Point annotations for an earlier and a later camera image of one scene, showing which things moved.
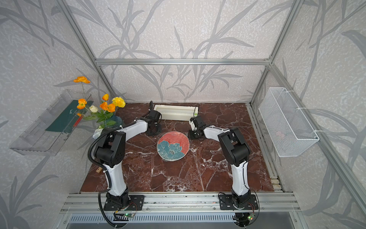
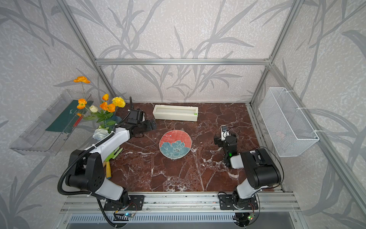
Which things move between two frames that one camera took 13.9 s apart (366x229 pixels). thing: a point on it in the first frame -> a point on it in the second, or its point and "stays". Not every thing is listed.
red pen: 78,121 stays
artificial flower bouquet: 104,114 stays
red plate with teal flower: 173,146 stays
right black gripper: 191,137 -> 218,140
